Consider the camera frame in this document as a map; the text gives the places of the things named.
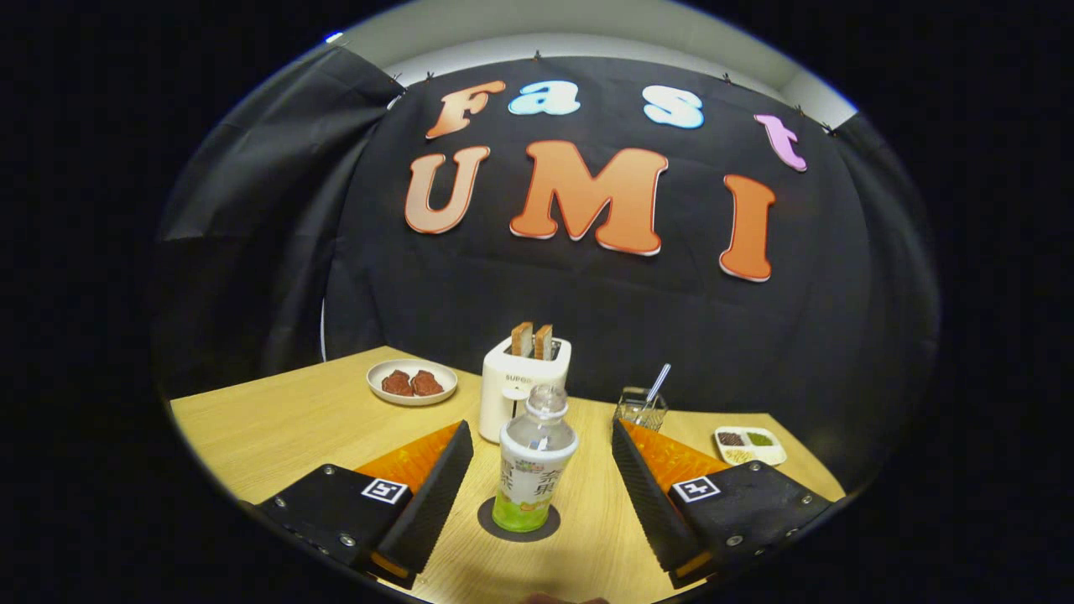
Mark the white toaster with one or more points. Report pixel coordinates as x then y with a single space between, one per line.
503 377

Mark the clear drinking straw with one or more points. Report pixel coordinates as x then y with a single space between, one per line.
659 382

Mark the wooden table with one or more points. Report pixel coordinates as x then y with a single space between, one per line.
294 428

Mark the brown meat piece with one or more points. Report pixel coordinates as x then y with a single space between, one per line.
397 384
427 384

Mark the dark round coaster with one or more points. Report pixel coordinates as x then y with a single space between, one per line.
487 520

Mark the brown toast slice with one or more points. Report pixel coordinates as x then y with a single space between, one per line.
522 340
544 342

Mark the small white plate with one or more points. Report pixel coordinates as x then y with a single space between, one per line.
411 400

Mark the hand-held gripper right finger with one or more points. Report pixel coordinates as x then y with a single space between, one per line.
642 495

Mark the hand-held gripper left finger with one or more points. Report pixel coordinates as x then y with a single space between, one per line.
436 495

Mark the clear plastic juice bottle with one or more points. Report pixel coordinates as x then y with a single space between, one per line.
533 478

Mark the white divided condiment dish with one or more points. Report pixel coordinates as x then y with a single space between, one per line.
751 446

